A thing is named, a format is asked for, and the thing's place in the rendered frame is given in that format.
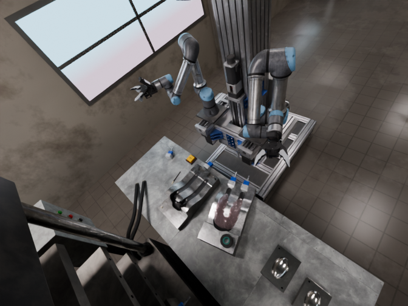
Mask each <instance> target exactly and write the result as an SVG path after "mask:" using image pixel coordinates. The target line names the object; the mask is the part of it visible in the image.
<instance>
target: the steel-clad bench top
mask: <svg viewBox="0 0 408 306"><path fill-rule="evenodd" d="M172 147H173V149H172ZM171 149H172V152H173V155H172V156H173V158H172V160H171V159H167V158H166V157H165V156H166V153H168V151H171ZM190 155H191V154H190V153H189V152H188V151H186V150H184V149H183V148H181V147H180V146H179V145H177V144H175V143H174V142H173V141H171V140H170V139H168V138H166V137H165V136H164V137H163V138H162V139H161V140H160V141H159V142H158V143H156V144H155V145H154V146H153V147H152V148H151V149H150V150H149V151H148V152H147V153H145V155H144V156H142V158H141V159H139V161H137V162H136V163H135V164H134V165H133V166H132V167H131V168H130V169H129V170H128V171H126V172H125V173H124V174H123V175H122V176H121V177H120V178H119V179H118V180H117V181H116V182H115V183H116V184H117V186H118V187H119V188H120V189H121V190H122V191H123V192H124V194H125V195H126V196H127V197H128V199H129V200H130V201H131V202H132V203H133V204H134V193H135V183H138V199H137V209H138V207H139V202H140V193H141V185H142V181H143V180H145V181H146V182H145V187H144V197H143V207H142V212H141V213H142V215H143V216H144V217H145V218H146V219H147V221H148V222H149V223H150V224H151V225H152V226H153V227H154V229H155V230H156V231H157V232H158V233H159V235H161V237H162V238H163V239H164V240H165V242H166V243H167V244H168V245H169V246H170V247H171V248H172V249H173V251H174V252H175V253H176V254H177V255H178V257H179V258H180V259H181V260H182V261H183V262H184V264H185V265H186V266H187V267H188V268H189V269H190V270H191V272H192V273H193V274H194V275H195V276H196V278H197V279H198V280H199V281H200V282H201V283H202V284H203V286H204V287H205V288H206V289H207V290H208V291H209V292H210V294H211V295H212V296H213V297H214V299H215V300H216V301H217V302H218V303H219V304H220V305H221V306H292V304H291V303H292V301H293V299H294V298H295V296H296V295H297V293H298V291H299V289H300V287H301V285H302V284H303V282H304V280H305V278H306V277H308V278H309V279H311V280H312V281H313V282H314V283H316V284H317V285H318V286H320V287H321V288H322V289H323V290H324V291H326V292H327V293H328V294H329V295H331V296H332V299H331V301H330V303H329V305H328V306H375V304H376V301H377V299H378V296H379V294H380V292H381V289H382V287H383V285H384V282H383V281H381V280H379V279H378V278H377V277H375V276H374V275H372V274H370V273H369V272H368V271H366V270H365V269H363V268H361V267H360V266H359V265H357V264H355V263H354V262H352V261H351V260H350V259H348V258H346V257H345V256H343V255H342V254H341V253H339V252H337V251H336V250H334V249H333V248H332V247H330V246H328V245H327V244H326V243H324V242H323V241H321V240H319V239H318V238H317V237H315V236H314V235H312V234H310V233H309V232H308V231H306V230H304V229H303V228H301V227H300V226H299V225H297V224H295V223H294V222H292V221H291V220H290V219H288V218H286V217H285V216H283V215H282V214H281V213H279V212H277V211H276V210H275V209H273V208H272V207H270V206H268V205H267V204H266V203H264V202H263V201H261V200H259V199H258V198H257V197H255V196H254V200H253V203H252V205H251V209H250V212H249V215H248V218H247V220H246V224H245V227H244V230H243V233H242V237H241V239H240V242H239V246H238V248H237V251H236V255H235V257H234V256H232V255H230V254H228V253H226V252H224V251H222V250H220V249H218V248H216V247H214V246H211V245H209V244H207V243H205V242H203V241H201V240H200V239H198V238H197V237H198V235H199V232H200V230H201V228H202V225H203V223H204V222H205V221H206V220H207V218H208V216H209V213H208V212H210V210H211V207H212V204H213V201H214V199H215V197H216V196H217V194H218V193H219V191H220V189H221V187H222V185H223V182H224V180H225V179H227V180H229V179H228V178H226V177H225V176H224V175H222V174H221V173H219V172H217V171H216V170H215V169H213V168H211V170H210V171H209V172H210V173H211V174H212V175H214V176H216V177H218V178H219V180H220V184H219V186H218V187H217V188H216V189H215V190H214V191H213V192H212V194H211V195H210V196H209V197H208V198H207V199H206V201H205V202H204V203H203V205H202V206H201V207H200V208H199V209H198V210H197V211H196V213H195V214H194V215H193V216H192V217H191V218H190V220H189V221H188V222H187V223H186V225H185V226H184V227H183V228H182V229H181V230H178V229H177V228H176V227H175V226H174V225H173V224H172V223H171V222H170V221H169V220H168V219H167V218H166V216H165V215H164V214H163V213H162V212H161V211H160V210H159V209H158V207H159V206H160V205H161V204H162V203H163V202H164V201H165V199H166V198H167V195H166V194H165V192H166V191H167V190H168V189H169V188H170V187H171V186H173V185H175V184H176V183H178V182H179V181H181V180H182V179H183V178H184V176H185V175H186V174H187V173H188V172H189V171H190V170H191V169H192V167H193V166H194V165H195V164H196V163H197V164H199V165H200V166H201V167H202V168H204V165H205V164H206V163H204V162H202V161H201V160H199V159H198V158H197V160H196V161H195V162H194V163H193V164H192V165H191V164H189V163H188V162H187V161H186V159H187V158H188V157H189V156H190ZM179 172H181V173H180V174H179ZM178 174H179V175H178ZM177 175H178V177H177V178H176V176H177ZM175 178H176V179H175ZM174 179H175V181H174ZM173 181H174V182H173ZM172 182H173V184H171V183H172ZM277 245H280V246H281V247H282V248H284V249H285V250H286V251H288V252H289V253H290V254H292V255H293V256H294V257H295V258H297V259H298V260H299V261H301V264H300V266H299V268H298V269H297V271H296V273H295V274H294V276H293V278H292V280H291V281H290V283H289V284H288V287H287V288H286V290H285V291H284V293H283V292H281V291H280V290H279V289H278V288H277V287H276V286H274V285H273V284H272V283H271V282H270V281H269V280H268V279H267V278H266V277H265V276H264V275H263V274H261V273H260V271H261V270H262V268H263V267H264V265H265V264H266V262H267V260H268V259H269V258H270V256H271V254H272V253H273V251H274V250H275V248H276V247H277Z"/></svg>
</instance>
